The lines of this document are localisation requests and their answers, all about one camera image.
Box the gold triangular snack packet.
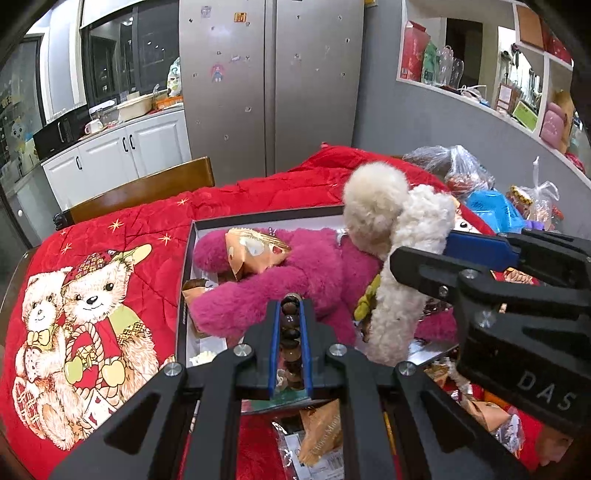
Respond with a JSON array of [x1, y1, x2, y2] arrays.
[[298, 400, 342, 467]]

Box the brown wooden bead bracelet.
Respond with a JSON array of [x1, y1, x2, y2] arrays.
[[275, 292, 307, 393]]

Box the right human hand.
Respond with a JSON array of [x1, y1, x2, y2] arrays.
[[536, 425, 573, 466]]

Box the blue plastic bag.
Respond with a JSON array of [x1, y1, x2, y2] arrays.
[[466, 190, 526, 233]]

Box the purple cloth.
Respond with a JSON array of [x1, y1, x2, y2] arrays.
[[524, 220, 547, 231]]

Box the clear plastic food bag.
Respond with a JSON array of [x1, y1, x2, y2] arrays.
[[506, 158, 564, 231]]

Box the dark plastic bag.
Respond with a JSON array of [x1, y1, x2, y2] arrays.
[[403, 145, 495, 201]]

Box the clear bag with labels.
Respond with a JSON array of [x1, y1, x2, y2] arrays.
[[270, 415, 345, 480]]

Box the red bear print blanket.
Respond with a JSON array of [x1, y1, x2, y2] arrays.
[[0, 144, 555, 480]]

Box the magenta plush bear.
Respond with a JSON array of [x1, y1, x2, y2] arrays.
[[188, 226, 459, 345]]

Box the black shallow tray box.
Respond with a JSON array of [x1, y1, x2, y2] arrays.
[[175, 203, 463, 402]]

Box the silver double door refrigerator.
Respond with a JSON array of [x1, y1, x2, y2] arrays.
[[179, 0, 365, 185]]

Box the white kitchen cabinet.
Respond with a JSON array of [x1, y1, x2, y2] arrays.
[[42, 108, 191, 210]]

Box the black microwave oven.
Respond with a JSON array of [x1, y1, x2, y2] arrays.
[[33, 104, 90, 161]]

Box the white wall shelf unit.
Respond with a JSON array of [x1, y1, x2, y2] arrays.
[[397, 1, 590, 182]]

